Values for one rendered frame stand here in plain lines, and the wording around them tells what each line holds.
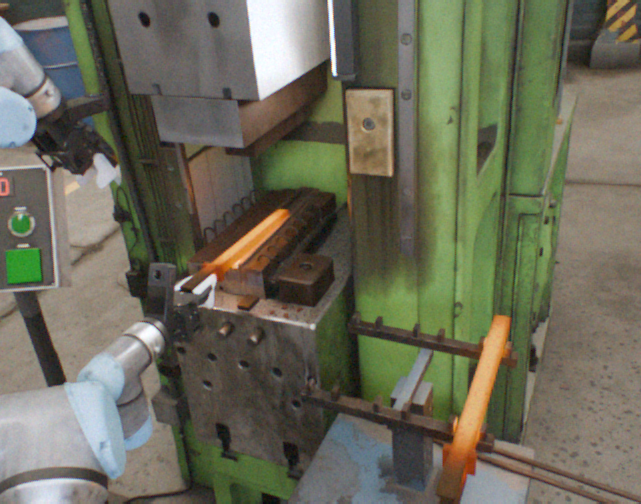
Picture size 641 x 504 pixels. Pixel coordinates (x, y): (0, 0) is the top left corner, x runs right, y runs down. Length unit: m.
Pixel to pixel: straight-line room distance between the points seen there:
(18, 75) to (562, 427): 2.01
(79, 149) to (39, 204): 0.41
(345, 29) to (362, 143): 0.22
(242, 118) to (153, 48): 0.21
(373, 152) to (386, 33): 0.22
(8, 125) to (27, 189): 0.66
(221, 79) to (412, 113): 0.37
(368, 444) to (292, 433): 0.26
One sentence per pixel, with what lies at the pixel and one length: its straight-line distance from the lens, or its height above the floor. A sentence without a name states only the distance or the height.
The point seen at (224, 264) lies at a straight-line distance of 1.38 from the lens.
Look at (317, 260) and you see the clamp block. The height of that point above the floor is 0.98.
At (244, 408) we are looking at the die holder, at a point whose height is 0.63.
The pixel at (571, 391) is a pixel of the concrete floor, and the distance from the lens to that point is 2.64.
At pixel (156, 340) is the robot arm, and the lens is 1.20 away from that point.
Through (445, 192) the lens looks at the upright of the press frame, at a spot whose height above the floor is 1.15.
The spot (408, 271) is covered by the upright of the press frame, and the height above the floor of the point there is 0.96.
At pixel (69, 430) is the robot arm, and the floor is 1.19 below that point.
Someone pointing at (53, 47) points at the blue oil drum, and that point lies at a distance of 5.90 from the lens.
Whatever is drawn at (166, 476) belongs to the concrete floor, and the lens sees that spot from 2.39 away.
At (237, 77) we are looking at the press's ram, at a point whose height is 1.41.
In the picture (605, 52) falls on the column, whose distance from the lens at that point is 6.82.
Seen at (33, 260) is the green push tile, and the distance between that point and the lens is 1.59.
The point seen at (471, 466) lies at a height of 0.97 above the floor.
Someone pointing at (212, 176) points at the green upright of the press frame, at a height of 1.09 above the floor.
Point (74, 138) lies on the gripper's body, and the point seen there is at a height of 1.35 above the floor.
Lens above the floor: 1.69
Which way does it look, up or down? 29 degrees down
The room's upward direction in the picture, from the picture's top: 5 degrees counter-clockwise
